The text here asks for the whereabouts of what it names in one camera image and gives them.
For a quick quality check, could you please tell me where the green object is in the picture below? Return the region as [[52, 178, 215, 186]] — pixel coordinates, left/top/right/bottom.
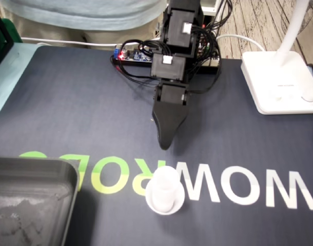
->
[[1, 19, 23, 44]]

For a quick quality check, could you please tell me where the person in teal shirt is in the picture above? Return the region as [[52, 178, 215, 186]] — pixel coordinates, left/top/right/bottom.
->
[[0, 0, 170, 49]]

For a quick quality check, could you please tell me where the dark mat with WOWROBO print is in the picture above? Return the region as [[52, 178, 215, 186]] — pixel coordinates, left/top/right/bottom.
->
[[0, 45, 313, 246]]

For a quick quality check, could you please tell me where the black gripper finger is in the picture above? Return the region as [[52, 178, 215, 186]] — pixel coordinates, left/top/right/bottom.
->
[[151, 101, 191, 151]]

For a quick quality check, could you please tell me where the blue circuit board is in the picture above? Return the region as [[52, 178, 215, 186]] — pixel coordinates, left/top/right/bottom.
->
[[112, 44, 153, 63]]

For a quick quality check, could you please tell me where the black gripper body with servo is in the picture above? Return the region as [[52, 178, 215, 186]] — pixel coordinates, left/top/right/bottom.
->
[[154, 82, 191, 105]]

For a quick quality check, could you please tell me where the black plastic tray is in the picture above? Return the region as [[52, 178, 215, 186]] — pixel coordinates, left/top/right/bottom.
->
[[0, 156, 80, 246]]

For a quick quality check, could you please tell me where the white desk lamp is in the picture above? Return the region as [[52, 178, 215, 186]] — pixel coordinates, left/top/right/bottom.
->
[[240, 0, 313, 115]]

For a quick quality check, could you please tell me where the white furniture panel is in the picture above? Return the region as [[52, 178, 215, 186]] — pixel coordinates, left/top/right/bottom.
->
[[201, 0, 224, 16]]

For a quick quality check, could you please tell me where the white cable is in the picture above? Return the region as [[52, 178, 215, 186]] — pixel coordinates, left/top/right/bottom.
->
[[19, 37, 119, 51], [216, 34, 265, 52]]

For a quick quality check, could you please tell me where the black frame structure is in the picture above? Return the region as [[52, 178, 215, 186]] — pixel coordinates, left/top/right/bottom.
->
[[0, 12, 14, 75]]

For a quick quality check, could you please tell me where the white plastic tube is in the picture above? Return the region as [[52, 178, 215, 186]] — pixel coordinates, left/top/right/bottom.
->
[[148, 166, 182, 213]]

